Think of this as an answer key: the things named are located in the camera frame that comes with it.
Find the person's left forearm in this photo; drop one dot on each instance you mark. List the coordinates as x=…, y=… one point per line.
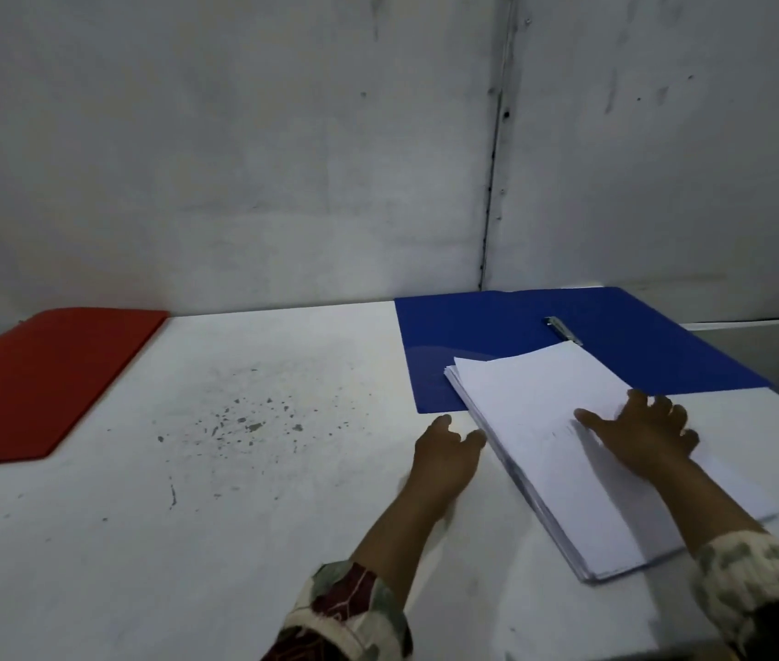
x=389, y=550

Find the person's right little finger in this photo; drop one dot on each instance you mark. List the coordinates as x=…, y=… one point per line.
x=688, y=441

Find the stack of white paper sheets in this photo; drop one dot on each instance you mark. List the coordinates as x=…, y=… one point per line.
x=541, y=433

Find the person's left hand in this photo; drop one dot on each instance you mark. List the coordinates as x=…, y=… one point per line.
x=443, y=464

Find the silver metal folder clip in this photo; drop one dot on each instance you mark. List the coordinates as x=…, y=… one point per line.
x=562, y=330

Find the person's right thumb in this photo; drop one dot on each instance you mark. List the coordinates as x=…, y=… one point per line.
x=593, y=421

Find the person's right middle finger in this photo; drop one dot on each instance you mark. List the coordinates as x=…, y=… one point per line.
x=661, y=407

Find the blue plastic folder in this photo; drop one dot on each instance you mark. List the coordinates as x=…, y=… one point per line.
x=486, y=337

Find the person's right forearm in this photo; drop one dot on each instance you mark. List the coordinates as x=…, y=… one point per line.
x=727, y=543

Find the person's left thumb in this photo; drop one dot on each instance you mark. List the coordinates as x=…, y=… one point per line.
x=474, y=440

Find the red plastic folder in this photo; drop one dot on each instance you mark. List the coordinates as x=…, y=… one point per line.
x=45, y=378

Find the person's right hand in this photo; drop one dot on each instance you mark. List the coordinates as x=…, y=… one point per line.
x=644, y=440

